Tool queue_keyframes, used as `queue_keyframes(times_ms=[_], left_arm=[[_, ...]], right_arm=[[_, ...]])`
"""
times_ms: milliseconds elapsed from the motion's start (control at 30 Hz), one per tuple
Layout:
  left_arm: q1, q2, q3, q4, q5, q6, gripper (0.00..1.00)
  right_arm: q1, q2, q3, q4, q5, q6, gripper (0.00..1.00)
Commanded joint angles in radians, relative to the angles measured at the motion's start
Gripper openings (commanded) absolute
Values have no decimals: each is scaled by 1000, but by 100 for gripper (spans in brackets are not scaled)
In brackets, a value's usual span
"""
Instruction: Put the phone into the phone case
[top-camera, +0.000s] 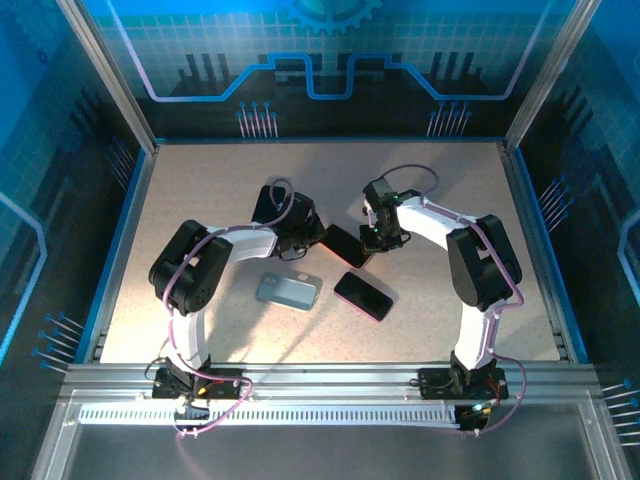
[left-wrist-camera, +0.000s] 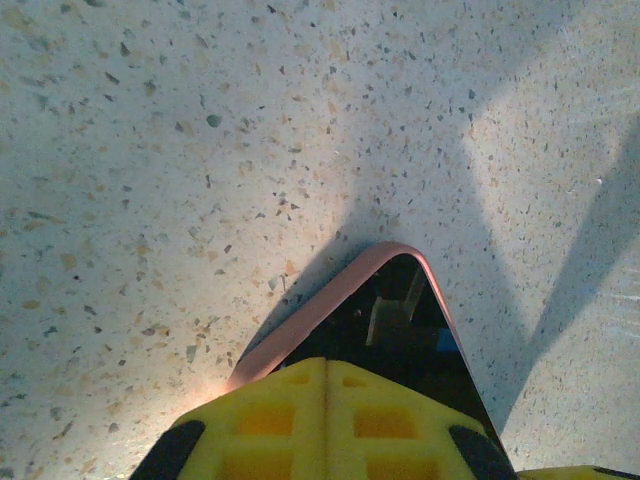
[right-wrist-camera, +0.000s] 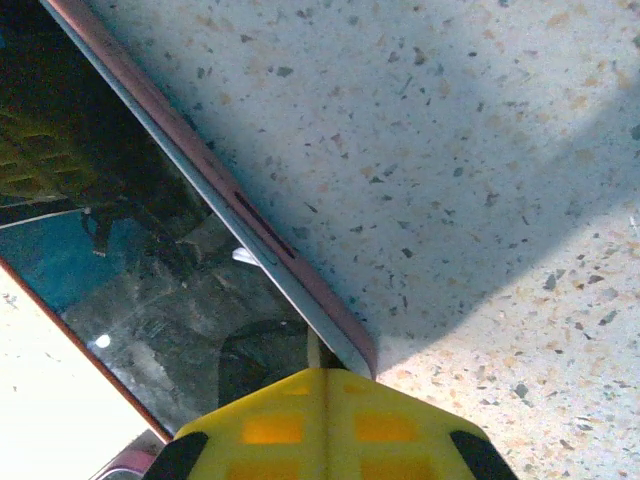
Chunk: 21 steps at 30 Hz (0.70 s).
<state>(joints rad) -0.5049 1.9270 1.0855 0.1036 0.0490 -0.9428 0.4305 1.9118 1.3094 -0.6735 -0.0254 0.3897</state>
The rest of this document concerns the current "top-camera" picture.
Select grey-blue phone case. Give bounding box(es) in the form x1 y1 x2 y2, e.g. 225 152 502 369
255 272 321 313

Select pink-rimmed black phone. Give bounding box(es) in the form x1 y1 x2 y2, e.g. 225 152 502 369
333 270 396 322

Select black controller board with LEDs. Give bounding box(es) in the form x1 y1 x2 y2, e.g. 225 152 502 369
457 402 496 434

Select grey metal front tray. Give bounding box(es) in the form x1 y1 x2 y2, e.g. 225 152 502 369
29 389 631 480

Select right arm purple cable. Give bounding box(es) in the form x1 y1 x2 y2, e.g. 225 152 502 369
380 166 529 436

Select aluminium side rail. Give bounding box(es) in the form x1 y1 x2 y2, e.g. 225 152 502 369
499 141 590 364
74 142 160 364

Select aluminium front rail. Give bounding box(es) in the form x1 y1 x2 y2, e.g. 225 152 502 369
59 362 601 404

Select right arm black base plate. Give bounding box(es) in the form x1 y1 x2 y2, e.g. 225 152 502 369
418 367 509 401

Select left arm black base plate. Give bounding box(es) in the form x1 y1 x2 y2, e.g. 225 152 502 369
152 367 244 401

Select white slotted cable duct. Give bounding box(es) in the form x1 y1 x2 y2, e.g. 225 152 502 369
78 404 461 427

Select aluminium corner post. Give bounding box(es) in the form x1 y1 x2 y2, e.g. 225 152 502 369
501 0 605 154
53 0 160 154

